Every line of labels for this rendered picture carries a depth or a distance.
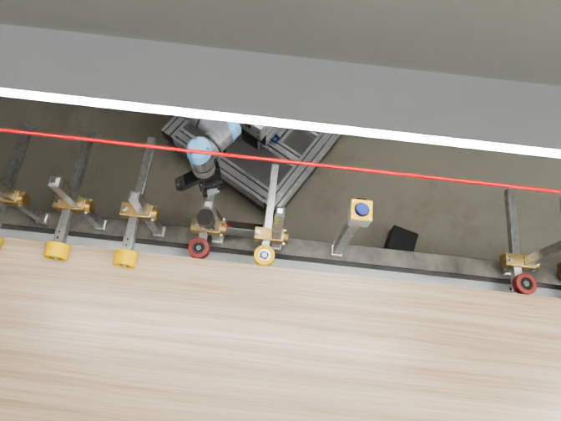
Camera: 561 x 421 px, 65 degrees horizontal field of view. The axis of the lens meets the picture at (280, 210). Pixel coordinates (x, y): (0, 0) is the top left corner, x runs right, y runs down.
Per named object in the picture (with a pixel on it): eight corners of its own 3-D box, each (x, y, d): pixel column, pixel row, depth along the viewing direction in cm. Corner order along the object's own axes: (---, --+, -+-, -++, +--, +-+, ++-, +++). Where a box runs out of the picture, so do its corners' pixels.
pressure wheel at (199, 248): (194, 244, 180) (189, 235, 169) (213, 246, 180) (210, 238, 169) (190, 263, 177) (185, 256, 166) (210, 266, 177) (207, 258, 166)
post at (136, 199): (159, 231, 196) (129, 190, 151) (167, 232, 196) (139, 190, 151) (158, 239, 195) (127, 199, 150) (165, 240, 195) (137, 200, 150)
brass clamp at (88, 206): (61, 198, 171) (56, 193, 166) (96, 201, 171) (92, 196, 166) (57, 213, 169) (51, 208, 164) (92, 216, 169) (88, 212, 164)
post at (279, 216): (271, 244, 196) (275, 205, 151) (280, 245, 196) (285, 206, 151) (270, 251, 195) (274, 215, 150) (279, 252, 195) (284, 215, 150)
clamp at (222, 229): (194, 221, 180) (192, 217, 176) (227, 225, 180) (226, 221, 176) (191, 235, 178) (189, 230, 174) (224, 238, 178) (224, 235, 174)
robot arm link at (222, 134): (217, 102, 139) (192, 124, 136) (244, 124, 137) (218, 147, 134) (219, 116, 147) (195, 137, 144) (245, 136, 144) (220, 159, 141)
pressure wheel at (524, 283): (525, 291, 179) (542, 286, 168) (511, 302, 177) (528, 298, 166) (511, 275, 181) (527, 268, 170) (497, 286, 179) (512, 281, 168)
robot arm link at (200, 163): (218, 144, 132) (197, 163, 130) (221, 160, 143) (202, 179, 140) (199, 129, 134) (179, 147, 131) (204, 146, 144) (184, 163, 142)
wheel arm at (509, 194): (502, 191, 191) (507, 187, 187) (510, 192, 191) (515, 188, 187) (510, 292, 176) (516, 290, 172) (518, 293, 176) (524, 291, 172)
